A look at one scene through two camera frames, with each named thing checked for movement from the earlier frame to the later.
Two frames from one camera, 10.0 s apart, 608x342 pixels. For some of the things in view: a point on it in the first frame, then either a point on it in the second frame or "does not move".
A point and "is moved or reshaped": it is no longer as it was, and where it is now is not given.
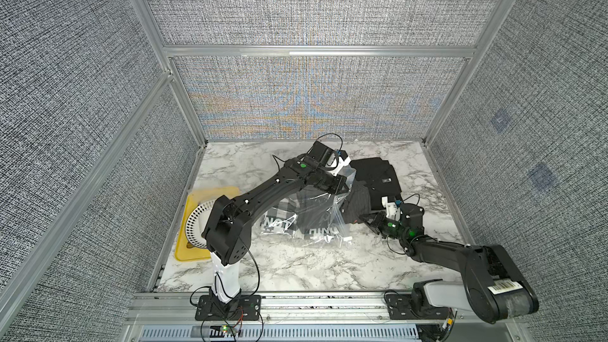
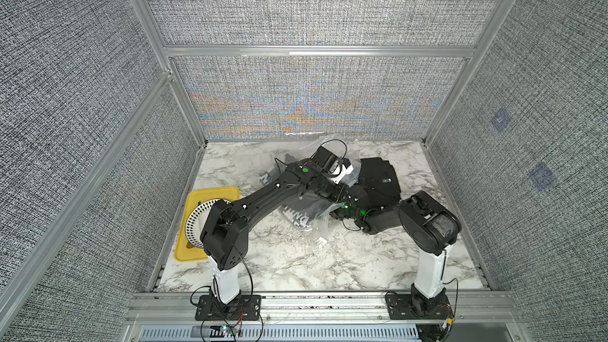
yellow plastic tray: x=185 y=251 does not move
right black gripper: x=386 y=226 to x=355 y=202
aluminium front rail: x=180 y=308 does not move
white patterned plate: x=196 y=222 does not move
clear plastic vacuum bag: x=309 y=215 is moved or reshaped
